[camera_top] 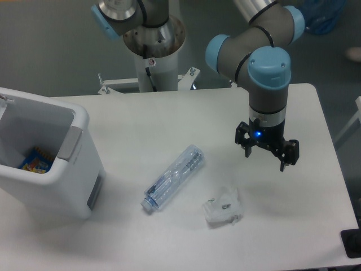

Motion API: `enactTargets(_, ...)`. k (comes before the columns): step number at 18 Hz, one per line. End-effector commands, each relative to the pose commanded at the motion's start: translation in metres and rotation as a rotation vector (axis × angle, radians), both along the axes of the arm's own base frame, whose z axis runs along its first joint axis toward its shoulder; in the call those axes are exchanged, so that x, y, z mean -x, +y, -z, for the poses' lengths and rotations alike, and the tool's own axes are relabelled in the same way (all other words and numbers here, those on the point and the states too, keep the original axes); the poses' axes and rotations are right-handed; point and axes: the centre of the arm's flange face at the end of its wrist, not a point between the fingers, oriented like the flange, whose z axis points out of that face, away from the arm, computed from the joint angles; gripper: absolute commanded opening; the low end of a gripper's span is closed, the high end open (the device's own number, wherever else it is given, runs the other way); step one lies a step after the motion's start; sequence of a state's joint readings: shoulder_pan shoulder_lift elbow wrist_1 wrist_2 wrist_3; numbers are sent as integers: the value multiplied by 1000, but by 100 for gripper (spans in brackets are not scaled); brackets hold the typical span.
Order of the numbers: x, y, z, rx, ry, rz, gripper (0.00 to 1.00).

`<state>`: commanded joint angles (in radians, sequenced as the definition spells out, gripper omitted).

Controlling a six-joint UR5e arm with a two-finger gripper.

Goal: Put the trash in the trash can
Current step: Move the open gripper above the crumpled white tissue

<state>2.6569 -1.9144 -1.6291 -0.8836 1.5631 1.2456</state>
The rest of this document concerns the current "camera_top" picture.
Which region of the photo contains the clear plastic water bottle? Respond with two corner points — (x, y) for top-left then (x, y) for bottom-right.
(141, 145), (205, 213)

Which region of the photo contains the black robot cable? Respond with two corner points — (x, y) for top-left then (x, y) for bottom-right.
(143, 45), (158, 93)

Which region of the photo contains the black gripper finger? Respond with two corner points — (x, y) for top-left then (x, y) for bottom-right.
(235, 121), (261, 158)
(266, 138), (300, 172)

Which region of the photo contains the black device at table edge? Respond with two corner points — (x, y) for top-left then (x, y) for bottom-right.
(341, 229), (360, 259)

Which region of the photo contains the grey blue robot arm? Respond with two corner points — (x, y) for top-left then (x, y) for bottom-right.
(91, 1), (305, 168)

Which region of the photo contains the clear plastic wrapper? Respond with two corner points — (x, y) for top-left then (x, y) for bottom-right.
(202, 187), (244, 226)

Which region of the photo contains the white frame at right edge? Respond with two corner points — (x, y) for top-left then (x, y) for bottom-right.
(334, 97), (360, 149)

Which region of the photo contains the blue yellow snack packet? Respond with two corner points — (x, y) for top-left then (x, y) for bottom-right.
(18, 147), (55, 174)

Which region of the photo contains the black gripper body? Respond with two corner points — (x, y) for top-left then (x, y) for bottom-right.
(247, 119), (285, 150)

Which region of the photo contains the blue plastic bag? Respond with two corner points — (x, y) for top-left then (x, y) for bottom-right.
(299, 0), (346, 35)

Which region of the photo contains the white plastic trash can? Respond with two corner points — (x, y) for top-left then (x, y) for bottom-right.
(1, 88), (105, 218)

